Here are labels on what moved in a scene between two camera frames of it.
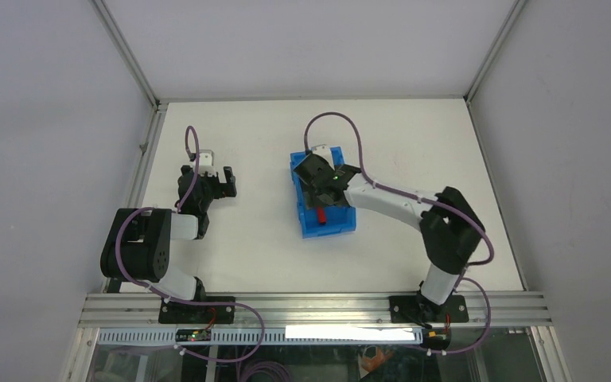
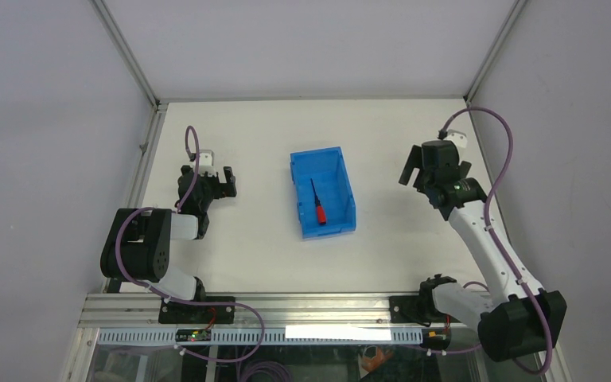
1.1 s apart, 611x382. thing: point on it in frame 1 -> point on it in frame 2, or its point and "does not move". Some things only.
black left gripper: [222, 189] does not move
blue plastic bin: [339, 219] does not move
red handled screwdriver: [321, 215] does not move
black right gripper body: [313, 198] -> [422, 181]
